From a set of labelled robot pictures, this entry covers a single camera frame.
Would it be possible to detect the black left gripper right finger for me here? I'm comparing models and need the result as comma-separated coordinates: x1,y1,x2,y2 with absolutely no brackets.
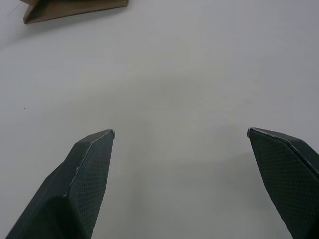
247,127,319,239

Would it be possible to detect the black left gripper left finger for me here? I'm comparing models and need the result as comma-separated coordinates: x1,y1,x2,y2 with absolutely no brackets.
4,129,116,239

